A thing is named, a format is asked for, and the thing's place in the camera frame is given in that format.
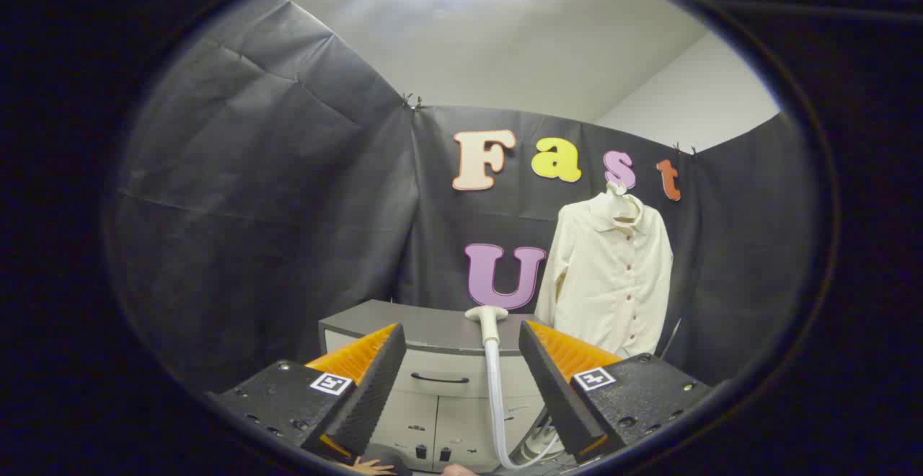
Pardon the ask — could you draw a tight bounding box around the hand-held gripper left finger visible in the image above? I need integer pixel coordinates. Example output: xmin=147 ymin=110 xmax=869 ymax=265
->
xmin=206 ymin=323 xmax=407 ymax=462

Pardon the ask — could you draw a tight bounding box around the cream button shirt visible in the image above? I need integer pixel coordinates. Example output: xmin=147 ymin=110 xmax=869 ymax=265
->
xmin=534 ymin=189 xmax=674 ymax=358

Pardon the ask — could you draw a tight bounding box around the grey cabinet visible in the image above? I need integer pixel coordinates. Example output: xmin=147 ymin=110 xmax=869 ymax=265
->
xmin=319 ymin=299 xmax=570 ymax=474

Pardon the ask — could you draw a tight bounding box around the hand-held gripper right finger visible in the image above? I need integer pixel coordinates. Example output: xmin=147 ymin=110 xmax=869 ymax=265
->
xmin=518 ymin=319 xmax=715 ymax=462

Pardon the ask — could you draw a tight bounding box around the black backdrop cloth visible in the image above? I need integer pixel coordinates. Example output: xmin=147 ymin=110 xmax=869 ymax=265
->
xmin=108 ymin=0 xmax=812 ymax=397

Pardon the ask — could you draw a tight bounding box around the white clothes hanger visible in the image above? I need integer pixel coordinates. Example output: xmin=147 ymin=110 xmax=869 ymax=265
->
xmin=604 ymin=181 xmax=644 ymax=223

